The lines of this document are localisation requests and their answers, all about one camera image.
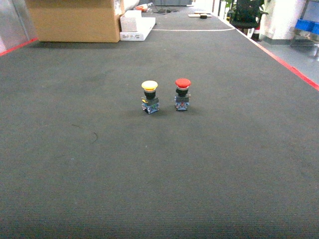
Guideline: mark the blue bin on far shelf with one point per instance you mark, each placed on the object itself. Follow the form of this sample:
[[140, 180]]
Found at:
[[307, 25]]

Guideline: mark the yellow mushroom push button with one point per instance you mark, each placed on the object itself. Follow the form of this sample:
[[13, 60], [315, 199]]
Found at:
[[150, 102]]

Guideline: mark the red mushroom push button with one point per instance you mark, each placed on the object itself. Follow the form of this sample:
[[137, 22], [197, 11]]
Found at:
[[182, 96]]

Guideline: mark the white flat carton box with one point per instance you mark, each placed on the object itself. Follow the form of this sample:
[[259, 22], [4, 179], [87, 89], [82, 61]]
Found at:
[[147, 25]]

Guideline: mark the small white box on carton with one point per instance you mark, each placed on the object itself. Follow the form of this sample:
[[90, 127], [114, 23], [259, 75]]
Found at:
[[131, 21]]

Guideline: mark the black office chair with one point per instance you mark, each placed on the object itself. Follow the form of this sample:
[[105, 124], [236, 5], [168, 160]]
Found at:
[[245, 14]]

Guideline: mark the large brown cardboard box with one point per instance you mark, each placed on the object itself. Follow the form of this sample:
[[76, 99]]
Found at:
[[92, 21]]

